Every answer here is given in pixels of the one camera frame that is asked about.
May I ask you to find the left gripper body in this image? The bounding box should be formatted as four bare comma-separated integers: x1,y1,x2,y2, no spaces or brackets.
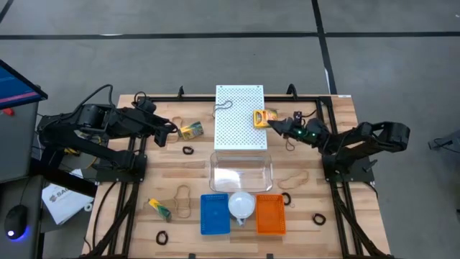
134,106,178,133

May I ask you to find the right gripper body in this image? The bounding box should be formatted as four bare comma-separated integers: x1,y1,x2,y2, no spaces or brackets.
282,117,306,140

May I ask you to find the tan rubber band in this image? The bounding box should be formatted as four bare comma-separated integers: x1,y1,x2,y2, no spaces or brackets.
277,169,310,191
170,116,184,144
173,184,192,219

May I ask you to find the green crayon box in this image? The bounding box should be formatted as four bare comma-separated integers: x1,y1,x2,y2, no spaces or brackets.
253,109,279,130
178,121,205,141
148,197,173,222

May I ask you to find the clear plastic bin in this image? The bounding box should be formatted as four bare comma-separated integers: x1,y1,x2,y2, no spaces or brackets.
208,150,274,194

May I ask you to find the orange plastic basket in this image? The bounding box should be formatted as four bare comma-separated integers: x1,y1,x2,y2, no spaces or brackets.
255,194,288,236

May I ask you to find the blue plastic basket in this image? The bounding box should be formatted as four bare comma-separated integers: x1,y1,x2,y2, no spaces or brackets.
200,193,231,236

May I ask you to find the white perforated metal stand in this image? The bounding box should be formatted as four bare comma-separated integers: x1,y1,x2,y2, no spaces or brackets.
214,84,269,151

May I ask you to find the clear cup with white lid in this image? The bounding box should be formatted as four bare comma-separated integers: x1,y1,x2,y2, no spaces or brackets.
227,191,257,227

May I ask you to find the black metal beam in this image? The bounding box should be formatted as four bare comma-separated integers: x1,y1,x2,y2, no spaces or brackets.
30,158,98,198

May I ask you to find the white printed booklet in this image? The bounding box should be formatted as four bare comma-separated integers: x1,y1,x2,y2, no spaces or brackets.
41,168,95,226

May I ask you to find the grey cabinet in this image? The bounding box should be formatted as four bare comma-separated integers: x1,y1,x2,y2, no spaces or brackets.
0,100,40,184

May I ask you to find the monitor with blue screen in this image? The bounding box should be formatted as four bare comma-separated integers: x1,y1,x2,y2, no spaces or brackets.
0,59,49,111

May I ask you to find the black floor device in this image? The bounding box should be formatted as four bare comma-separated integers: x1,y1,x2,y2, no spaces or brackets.
427,129,460,152

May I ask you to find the black computer mouse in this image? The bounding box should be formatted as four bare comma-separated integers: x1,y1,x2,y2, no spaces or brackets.
4,204,29,241

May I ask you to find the yellow cable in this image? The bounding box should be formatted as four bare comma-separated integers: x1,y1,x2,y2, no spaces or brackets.
63,132,100,170

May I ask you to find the black floor cable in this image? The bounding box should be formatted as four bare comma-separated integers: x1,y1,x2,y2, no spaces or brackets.
91,181,119,251

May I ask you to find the thin black cable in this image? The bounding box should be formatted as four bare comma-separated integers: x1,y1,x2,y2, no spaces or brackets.
433,138,460,155

